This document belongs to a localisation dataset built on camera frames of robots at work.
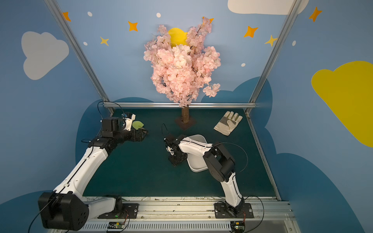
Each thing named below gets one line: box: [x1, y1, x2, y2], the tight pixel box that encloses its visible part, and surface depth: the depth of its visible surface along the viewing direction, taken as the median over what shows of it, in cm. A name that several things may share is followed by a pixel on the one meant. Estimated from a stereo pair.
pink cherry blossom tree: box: [143, 16, 222, 131], surface depth 72 cm
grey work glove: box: [213, 110, 243, 136], surface depth 117 cm
